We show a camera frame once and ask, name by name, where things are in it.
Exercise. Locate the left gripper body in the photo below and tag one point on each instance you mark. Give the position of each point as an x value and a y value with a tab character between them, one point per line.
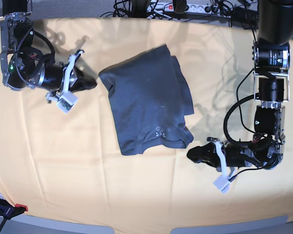
233	156

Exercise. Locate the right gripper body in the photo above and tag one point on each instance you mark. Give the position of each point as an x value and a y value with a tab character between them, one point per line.
52	78

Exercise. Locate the black power adapter box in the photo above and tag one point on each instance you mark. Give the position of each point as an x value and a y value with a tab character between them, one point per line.
243	15

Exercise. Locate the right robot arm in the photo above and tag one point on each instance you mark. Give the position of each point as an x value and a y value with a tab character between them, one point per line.
27	57

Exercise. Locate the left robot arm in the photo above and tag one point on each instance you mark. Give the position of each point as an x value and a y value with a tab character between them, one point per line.
272	59

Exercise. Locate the blue red table clamp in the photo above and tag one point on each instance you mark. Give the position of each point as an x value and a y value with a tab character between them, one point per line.
8	211

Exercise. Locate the white power strip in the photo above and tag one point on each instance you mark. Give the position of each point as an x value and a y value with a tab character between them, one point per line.
190	9

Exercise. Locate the blue-grey T-shirt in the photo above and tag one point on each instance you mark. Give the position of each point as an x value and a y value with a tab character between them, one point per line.
149	99

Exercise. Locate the yellow table cloth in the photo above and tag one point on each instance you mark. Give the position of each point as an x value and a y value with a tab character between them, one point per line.
69	167

